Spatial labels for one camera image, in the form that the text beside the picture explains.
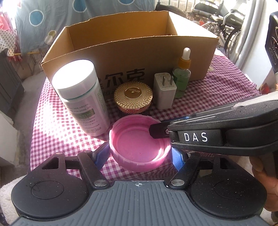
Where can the red plastic bag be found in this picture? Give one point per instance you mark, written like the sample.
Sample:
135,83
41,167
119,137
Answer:
266,88

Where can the pink plastic lid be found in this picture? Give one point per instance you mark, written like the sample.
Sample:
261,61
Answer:
134,145

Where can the green dropper bottle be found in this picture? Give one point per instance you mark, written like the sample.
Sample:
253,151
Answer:
182,80

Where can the blue printed blanket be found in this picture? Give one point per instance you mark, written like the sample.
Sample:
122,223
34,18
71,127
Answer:
65,13

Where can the white appliance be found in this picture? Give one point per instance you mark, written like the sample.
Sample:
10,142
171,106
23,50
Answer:
7,132

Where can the black wheelchair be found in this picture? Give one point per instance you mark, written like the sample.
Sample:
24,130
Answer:
217,13

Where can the red checkered tablecloth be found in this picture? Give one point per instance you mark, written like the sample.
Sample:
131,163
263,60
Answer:
54,134

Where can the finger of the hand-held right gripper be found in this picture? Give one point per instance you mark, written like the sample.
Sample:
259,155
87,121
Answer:
159,131

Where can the white pill bottle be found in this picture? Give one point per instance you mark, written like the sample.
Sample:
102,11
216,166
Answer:
80,97

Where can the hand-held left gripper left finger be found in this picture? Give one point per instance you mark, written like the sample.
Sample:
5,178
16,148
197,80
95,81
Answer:
102,152

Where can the white fleece cloth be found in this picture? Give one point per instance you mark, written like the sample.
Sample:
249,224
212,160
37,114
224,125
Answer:
7,193

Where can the white charger plug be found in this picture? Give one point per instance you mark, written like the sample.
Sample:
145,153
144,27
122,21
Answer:
165,95

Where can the person's right hand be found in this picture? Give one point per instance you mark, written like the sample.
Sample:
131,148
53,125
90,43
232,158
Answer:
269,191

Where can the brown cardboard box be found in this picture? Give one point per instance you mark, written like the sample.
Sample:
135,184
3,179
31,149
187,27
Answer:
130,54

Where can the pink hanging cloth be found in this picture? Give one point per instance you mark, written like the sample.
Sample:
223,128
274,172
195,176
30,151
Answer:
6,20

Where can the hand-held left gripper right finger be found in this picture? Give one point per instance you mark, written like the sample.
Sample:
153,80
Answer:
178,158

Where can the dark grey cabinet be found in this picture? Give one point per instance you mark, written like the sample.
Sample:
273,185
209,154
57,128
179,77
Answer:
10,87

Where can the white polka-dot cloth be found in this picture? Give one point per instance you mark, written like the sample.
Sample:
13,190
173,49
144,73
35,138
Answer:
7,41

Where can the gold lidded jar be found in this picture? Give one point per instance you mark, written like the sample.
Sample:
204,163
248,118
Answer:
133,93

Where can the yellow rod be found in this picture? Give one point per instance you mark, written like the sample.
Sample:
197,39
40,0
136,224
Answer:
26,52

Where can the black cloth bag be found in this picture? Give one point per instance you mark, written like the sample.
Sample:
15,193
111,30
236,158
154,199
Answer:
160,6

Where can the black patterned box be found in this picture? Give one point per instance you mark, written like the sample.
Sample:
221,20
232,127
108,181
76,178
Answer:
272,43

